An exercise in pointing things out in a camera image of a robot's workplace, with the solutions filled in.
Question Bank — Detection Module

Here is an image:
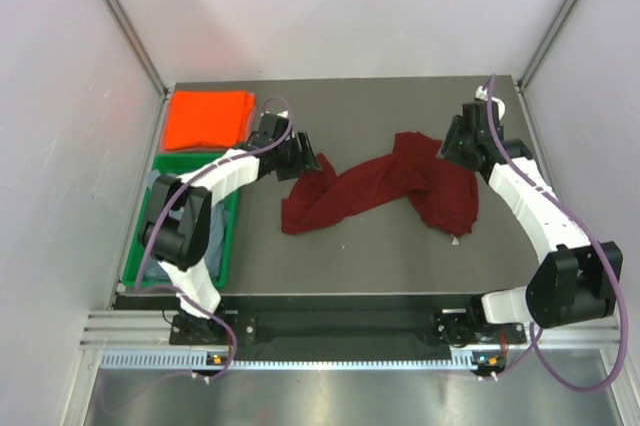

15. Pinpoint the left aluminium corner post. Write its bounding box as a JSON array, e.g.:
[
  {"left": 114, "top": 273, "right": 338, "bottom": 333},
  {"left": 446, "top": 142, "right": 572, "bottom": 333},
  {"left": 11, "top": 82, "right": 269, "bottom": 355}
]
[{"left": 102, "top": 0, "right": 169, "bottom": 97}]

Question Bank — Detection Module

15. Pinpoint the right aluminium corner post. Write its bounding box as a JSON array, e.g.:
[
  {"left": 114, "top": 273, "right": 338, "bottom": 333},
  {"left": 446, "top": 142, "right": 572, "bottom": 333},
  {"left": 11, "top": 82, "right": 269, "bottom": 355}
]
[{"left": 515, "top": 0, "right": 580, "bottom": 93}]

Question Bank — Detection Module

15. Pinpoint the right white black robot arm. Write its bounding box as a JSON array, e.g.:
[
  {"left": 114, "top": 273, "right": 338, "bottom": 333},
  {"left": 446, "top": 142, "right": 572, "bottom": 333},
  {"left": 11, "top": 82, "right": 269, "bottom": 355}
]
[{"left": 437, "top": 86, "right": 623, "bottom": 342}]

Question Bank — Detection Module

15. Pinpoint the dark red t-shirt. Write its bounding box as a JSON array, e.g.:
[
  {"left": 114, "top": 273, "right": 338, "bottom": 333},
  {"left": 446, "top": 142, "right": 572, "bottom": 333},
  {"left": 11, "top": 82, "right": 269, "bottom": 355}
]
[{"left": 281, "top": 132, "right": 479, "bottom": 237}]

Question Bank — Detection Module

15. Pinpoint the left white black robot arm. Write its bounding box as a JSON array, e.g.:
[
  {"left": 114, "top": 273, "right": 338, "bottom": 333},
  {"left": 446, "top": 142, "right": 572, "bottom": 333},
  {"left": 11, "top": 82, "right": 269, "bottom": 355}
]
[{"left": 135, "top": 112, "right": 321, "bottom": 343}]

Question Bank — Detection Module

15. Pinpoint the crumpled grey-blue t-shirt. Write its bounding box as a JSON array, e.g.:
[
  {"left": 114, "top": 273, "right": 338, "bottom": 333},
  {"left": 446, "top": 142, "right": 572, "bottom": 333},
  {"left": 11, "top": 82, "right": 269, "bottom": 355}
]
[{"left": 138, "top": 170, "right": 229, "bottom": 282}]

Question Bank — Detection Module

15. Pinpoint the folded orange t-shirt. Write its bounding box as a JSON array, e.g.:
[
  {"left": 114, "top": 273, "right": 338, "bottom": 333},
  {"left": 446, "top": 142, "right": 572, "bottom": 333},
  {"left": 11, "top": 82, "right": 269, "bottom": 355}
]
[{"left": 164, "top": 90, "right": 257, "bottom": 152}]

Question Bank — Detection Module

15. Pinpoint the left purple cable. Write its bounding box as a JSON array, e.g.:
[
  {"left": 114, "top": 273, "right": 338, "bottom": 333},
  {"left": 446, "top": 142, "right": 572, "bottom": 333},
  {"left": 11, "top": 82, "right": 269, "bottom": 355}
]
[{"left": 133, "top": 96, "right": 293, "bottom": 382}]

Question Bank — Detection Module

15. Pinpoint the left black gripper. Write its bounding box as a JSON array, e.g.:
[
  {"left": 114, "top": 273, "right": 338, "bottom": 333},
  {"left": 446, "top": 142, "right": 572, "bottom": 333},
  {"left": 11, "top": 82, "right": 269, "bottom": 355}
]
[{"left": 273, "top": 130, "right": 319, "bottom": 180}]

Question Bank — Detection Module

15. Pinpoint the slotted grey cable duct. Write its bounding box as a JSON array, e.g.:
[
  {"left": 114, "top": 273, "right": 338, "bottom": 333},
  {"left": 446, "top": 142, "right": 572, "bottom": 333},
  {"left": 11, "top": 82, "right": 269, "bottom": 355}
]
[{"left": 100, "top": 350, "right": 505, "bottom": 372}]

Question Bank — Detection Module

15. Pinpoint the aluminium corner post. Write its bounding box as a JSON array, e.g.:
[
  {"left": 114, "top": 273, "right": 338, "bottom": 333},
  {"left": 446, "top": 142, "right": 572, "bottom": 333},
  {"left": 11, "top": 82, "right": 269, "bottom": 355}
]
[
  {"left": 515, "top": 0, "right": 580, "bottom": 93},
  {"left": 102, "top": 0, "right": 169, "bottom": 97}
]

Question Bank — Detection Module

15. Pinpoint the aluminium front rail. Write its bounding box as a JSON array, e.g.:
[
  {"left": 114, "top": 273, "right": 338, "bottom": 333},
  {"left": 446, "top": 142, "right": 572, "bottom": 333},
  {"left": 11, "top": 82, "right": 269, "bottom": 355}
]
[{"left": 80, "top": 310, "right": 620, "bottom": 350}]

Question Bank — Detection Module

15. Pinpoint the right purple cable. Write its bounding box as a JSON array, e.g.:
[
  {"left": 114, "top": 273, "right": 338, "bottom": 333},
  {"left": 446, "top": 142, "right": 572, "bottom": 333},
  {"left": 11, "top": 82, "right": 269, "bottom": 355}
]
[{"left": 479, "top": 73, "right": 629, "bottom": 392}]

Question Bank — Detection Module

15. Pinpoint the folded pink t-shirt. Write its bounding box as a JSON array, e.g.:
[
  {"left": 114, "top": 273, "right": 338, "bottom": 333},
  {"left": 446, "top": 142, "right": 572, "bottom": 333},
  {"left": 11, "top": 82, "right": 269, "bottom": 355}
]
[{"left": 162, "top": 92, "right": 258, "bottom": 154}]

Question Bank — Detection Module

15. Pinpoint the purple cable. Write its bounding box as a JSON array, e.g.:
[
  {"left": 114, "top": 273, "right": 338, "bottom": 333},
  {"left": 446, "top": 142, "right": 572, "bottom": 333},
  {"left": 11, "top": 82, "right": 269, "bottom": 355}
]
[
  {"left": 479, "top": 73, "right": 629, "bottom": 392},
  {"left": 133, "top": 96, "right": 293, "bottom": 382}
]

